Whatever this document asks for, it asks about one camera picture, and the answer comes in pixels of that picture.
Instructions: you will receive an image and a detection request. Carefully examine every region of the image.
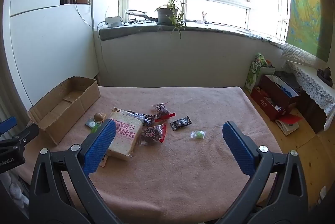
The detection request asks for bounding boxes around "open booklet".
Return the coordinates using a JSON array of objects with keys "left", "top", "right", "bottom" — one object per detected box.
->
[{"left": 276, "top": 121, "right": 300, "bottom": 135}]

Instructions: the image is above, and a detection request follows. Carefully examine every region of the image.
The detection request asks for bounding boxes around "sliced bread packet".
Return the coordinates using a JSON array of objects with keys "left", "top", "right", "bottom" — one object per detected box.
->
[{"left": 106, "top": 107, "right": 144, "bottom": 161}]

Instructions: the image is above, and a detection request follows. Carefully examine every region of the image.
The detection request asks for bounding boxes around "white cable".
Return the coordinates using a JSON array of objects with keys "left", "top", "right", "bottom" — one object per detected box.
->
[{"left": 98, "top": 22, "right": 109, "bottom": 79}]

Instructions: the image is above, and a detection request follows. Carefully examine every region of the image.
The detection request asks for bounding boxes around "black racket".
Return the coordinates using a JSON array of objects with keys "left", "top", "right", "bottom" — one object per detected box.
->
[{"left": 125, "top": 9, "right": 159, "bottom": 23}]

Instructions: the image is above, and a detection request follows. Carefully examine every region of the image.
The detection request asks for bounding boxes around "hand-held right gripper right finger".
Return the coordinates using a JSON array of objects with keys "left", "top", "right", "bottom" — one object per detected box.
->
[{"left": 217, "top": 121, "right": 309, "bottom": 224}]

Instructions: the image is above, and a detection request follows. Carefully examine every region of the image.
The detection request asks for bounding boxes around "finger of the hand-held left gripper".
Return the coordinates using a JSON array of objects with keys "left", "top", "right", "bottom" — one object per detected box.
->
[
  {"left": 0, "top": 123, "right": 40, "bottom": 154},
  {"left": 0, "top": 116, "right": 17, "bottom": 136}
]

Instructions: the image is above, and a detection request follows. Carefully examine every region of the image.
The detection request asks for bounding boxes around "white lace cloth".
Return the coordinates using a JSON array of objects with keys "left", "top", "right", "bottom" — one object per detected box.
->
[{"left": 285, "top": 60, "right": 335, "bottom": 132}]

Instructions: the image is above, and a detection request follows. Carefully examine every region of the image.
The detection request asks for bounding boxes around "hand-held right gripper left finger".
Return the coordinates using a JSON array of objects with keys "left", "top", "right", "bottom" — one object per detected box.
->
[{"left": 28, "top": 118, "right": 123, "bottom": 224}]

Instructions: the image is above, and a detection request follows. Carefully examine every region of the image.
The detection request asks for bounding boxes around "potted spider plant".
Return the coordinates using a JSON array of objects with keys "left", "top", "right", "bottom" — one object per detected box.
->
[{"left": 153, "top": 0, "right": 189, "bottom": 39}]

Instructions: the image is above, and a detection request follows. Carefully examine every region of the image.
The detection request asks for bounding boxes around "brown cardboard box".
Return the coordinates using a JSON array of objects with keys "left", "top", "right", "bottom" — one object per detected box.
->
[{"left": 27, "top": 76, "right": 101, "bottom": 145}]

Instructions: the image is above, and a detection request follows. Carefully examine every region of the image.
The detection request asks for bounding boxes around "green paper bag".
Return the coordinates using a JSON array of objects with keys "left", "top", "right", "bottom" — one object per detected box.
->
[{"left": 245, "top": 53, "right": 275, "bottom": 94}]

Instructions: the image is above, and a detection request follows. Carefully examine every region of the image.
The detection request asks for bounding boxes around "white device box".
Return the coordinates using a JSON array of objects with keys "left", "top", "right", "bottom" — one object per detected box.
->
[{"left": 104, "top": 15, "right": 123, "bottom": 28}]

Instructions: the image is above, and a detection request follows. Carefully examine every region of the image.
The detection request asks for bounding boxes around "green candy clear wrapper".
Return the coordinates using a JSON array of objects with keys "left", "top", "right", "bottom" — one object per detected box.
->
[{"left": 190, "top": 130, "right": 206, "bottom": 140}]

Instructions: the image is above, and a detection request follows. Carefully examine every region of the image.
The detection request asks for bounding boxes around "landscape wall painting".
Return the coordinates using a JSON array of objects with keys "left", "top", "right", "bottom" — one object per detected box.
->
[{"left": 281, "top": 0, "right": 330, "bottom": 65}]

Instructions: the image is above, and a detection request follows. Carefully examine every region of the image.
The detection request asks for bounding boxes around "white cabinet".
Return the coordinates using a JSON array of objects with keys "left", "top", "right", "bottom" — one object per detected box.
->
[{"left": 0, "top": 0, "right": 100, "bottom": 112}]

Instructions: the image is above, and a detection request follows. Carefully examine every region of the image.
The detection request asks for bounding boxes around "black candy packet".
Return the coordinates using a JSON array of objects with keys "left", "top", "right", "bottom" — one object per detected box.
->
[{"left": 170, "top": 115, "right": 193, "bottom": 132}]

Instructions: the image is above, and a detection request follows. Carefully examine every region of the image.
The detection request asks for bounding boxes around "white fluffy cloth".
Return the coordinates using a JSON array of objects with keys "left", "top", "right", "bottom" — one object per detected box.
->
[{"left": 9, "top": 182, "right": 29, "bottom": 214}]

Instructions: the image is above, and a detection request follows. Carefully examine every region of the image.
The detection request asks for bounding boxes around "clear red date packet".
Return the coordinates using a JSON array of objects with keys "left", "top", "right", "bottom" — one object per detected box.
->
[
  {"left": 138, "top": 123, "right": 167, "bottom": 146},
  {"left": 151, "top": 102, "right": 175, "bottom": 120}
]

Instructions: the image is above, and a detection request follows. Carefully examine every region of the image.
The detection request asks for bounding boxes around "pink blanket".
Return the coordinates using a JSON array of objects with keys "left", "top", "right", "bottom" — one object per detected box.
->
[{"left": 19, "top": 86, "right": 284, "bottom": 224}]

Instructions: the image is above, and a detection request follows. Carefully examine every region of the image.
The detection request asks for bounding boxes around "dark teapot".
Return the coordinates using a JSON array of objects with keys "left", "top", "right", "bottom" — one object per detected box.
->
[{"left": 317, "top": 67, "right": 335, "bottom": 86}]

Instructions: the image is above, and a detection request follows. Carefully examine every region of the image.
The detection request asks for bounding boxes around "large brown chocolate bar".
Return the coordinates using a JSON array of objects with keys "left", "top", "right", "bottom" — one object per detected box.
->
[{"left": 143, "top": 114, "right": 157, "bottom": 127}]

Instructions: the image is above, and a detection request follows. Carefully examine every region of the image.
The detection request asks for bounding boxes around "red envelope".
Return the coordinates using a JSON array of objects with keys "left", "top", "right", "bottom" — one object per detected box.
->
[{"left": 275, "top": 114, "right": 303, "bottom": 125}]

